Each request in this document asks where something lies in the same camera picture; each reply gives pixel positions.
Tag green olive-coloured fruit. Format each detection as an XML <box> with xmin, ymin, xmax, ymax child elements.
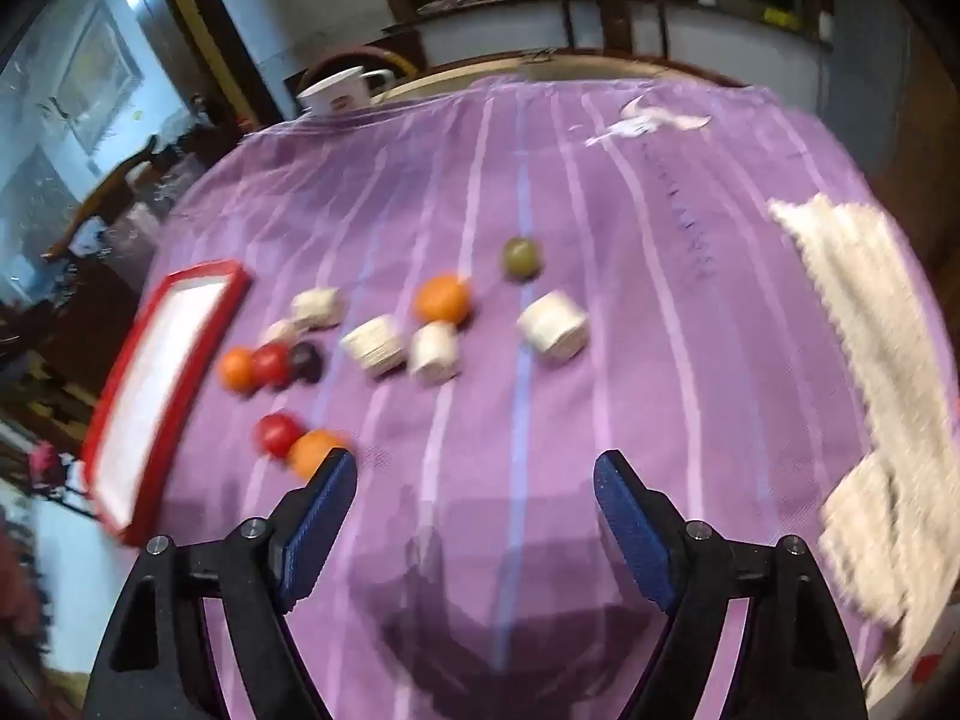
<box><xmin>501</xmin><ymin>237</ymin><xmax>541</xmax><ymax>280</ymax></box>

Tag layered wooden block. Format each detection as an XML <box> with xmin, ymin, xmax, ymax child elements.
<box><xmin>340</xmin><ymin>315</ymin><xmax>407</xmax><ymax>380</ymax></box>

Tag large orange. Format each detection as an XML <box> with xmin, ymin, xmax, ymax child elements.
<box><xmin>414</xmin><ymin>275</ymin><xmax>473</xmax><ymax>327</ymax></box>

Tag framed wall picture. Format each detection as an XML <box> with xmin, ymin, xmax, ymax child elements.
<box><xmin>56</xmin><ymin>0</ymin><xmax>143</xmax><ymax>155</ymax></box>

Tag white knitted cloth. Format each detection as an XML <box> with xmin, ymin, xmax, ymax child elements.
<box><xmin>769</xmin><ymin>193</ymin><xmax>960</xmax><ymax>683</ymax></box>

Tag purple striped tablecloth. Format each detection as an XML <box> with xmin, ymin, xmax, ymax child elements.
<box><xmin>139</xmin><ymin>75</ymin><xmax>953</xmax><ymax>720</ymax></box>

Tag small orange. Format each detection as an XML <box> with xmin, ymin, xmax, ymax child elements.
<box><xmin>289</xmin><ymin>429</ymin><xmax>350</xmax><ymax>482</ymax></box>
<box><xmin>217</xmin><ymin>348</ymin><xmax>257</xmax><ymax>394</ymax></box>

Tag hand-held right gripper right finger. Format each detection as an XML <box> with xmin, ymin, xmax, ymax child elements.
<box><xmin>594</xmin><ymin>450</ymin><xmax>868</xmax><ymax>720</ymax></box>

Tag wooden chair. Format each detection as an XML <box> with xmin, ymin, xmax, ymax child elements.
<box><xmin>41</xmin><ymin>133</ymin><xmax>162</xmax><ymax>263</ymax></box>

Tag dark red round object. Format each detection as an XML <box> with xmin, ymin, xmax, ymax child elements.
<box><xmin>300</xmin><ymin>45</ymin><xmax>417</xmax><ymax>91</ymax></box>

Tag red-framed white tray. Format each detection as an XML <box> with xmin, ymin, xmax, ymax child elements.
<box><xmin>81</xmin><ymin>260</ymin><xmax>252</xmax><ymax>547</ymax></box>

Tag white paper scrap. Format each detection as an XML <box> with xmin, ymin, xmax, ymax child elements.
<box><xmin>585</xmin><ymin>96</ymin><xmax>712</xmax><ymax>147</ymax></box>

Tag red tomato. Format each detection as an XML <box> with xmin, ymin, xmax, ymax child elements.
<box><xmin>251</xmin><ymin>343</ymin><xmax>292</xmax><ymax>389</ymax></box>
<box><xmin>256</xmin><ymin>411</ymin><xmax>301</xmax><ymax>458</ymax></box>

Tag large pale wooden block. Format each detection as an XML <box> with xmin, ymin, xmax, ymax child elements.
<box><xmin>516</xmin><ymin>291</ymin><xmax>590</xmax><ymax>365</ymax></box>

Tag dark purple plum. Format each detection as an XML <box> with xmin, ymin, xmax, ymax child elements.
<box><xmin>289</xmin><ymin>343</ymin><xmax>325</xmax><ymax>385</ymax></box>

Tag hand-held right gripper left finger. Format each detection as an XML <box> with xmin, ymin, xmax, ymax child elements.
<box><xmin>82</xmin><ymin>448</ymin><xmax>358</xmax><ymax>720</ymax></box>

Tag white mug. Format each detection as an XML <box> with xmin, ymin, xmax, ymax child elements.
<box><xmin>296</xmin><ymin>66</ymin><xmax>395</xmax><ymax>117</ymax></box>

